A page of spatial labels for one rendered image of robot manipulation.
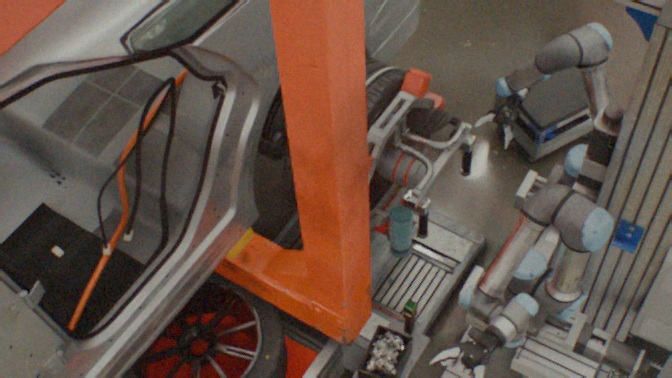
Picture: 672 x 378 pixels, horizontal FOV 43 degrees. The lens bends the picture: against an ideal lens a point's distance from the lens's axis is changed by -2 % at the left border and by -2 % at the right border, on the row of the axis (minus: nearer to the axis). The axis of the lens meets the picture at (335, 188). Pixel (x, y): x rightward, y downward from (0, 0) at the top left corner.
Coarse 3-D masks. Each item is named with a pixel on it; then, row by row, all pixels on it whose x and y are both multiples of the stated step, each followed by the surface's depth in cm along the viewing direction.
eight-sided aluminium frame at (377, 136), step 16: (400, 96) 312; (416, 96) 314; (384, 112) 308; (400, 112) 307; (416, 112) 337; (384, 128) 303; (416, 128) 345; (368, 144) 303; (384, 144) 303; (416, 144) 350; (368, 176) 304; (400, 192) 348
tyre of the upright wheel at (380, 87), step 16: (368, 64) 320; (384, 64) 325; (384, 80) 310; (400, 80) 316; (368, 96) 305; (384, 96) 308; (368, 112) 302; (288, 144) 310; (288, 160) 312; (288, 176) 315; (288, 192) 322; (384, 192) 354
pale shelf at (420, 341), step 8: (392, 320) 332; (392, 328) 330; (400, 328) 330; (416, 336) 328; (424, 336) 328; (416, 344) 326; (424, 344) 326; (416, 352) 324; (408, 360) 322; (416, 360) 322; (408, 368) 320; (352, 376) 319
